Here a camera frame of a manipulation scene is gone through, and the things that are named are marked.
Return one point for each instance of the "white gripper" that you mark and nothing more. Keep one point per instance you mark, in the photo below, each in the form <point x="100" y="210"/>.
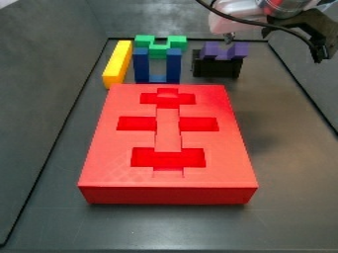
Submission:
<point x="235" y="18"/>

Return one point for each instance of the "purple U-shaped block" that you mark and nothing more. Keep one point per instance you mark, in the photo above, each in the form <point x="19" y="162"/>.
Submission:
<point x="214" y="51"/>

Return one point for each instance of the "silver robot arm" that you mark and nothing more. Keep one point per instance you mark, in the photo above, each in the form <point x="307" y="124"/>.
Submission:
<point x="292" y="7"/>

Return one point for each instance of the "red board with slots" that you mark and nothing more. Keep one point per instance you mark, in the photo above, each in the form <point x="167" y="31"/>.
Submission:
<point x="167" y="148"/>

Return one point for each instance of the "blue U-shaped block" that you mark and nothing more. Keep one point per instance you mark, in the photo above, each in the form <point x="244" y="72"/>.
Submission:
<point x="141" y="67"/>

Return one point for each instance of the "green stepped block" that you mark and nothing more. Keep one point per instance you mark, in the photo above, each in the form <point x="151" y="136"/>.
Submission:
<point x="158" y="49"/>

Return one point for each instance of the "yellow long block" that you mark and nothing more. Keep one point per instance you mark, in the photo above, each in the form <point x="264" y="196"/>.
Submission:
<point x="115" y="70"/>

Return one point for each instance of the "black fixture bracket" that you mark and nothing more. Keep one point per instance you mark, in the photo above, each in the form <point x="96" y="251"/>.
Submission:
<point x="214" y="68"/>

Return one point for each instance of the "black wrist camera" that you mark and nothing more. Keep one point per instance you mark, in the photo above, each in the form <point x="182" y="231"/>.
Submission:
<point x="318" y="26"/>

